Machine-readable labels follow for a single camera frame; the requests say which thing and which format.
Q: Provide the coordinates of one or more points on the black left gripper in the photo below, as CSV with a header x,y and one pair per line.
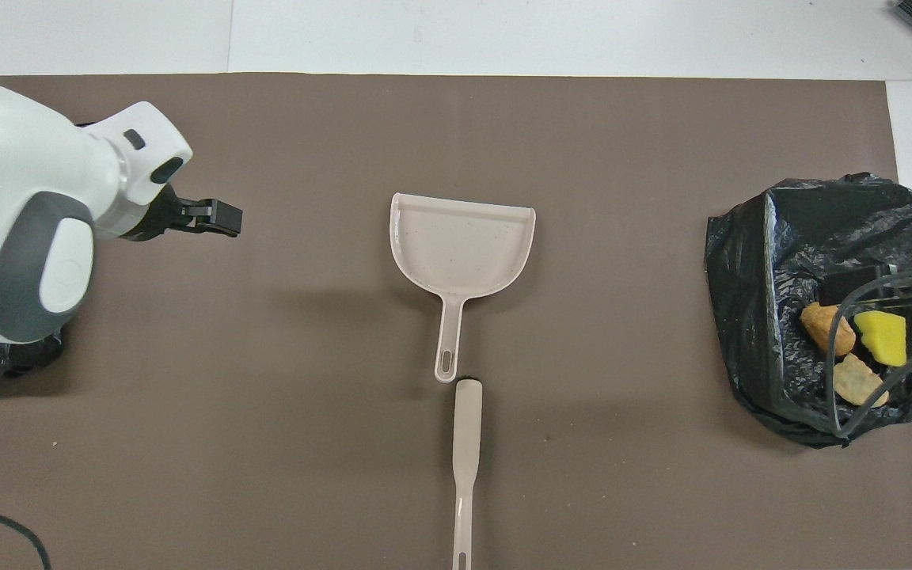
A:
x,y
157,220

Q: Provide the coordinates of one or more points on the brown bread roll piece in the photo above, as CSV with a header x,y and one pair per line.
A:
x,y
818,323

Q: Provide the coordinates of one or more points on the yellow sponge with green pad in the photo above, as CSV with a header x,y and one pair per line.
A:
x,y
883,339

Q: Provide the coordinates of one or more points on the striped croissant bread piece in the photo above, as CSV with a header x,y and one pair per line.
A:
x,y
860,384

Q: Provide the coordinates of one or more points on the beige plastic dustpan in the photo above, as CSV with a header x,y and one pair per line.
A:
x,y
460,245

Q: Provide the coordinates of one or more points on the beige hand brush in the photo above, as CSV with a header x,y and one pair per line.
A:
x,y
468,419

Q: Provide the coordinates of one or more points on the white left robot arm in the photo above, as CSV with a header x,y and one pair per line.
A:
x,y
13,198

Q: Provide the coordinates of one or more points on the black bag covered bin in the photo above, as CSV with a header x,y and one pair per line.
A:
x,y
780,237

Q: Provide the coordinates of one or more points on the brown table mat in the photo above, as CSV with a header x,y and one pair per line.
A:
x,y
305,435

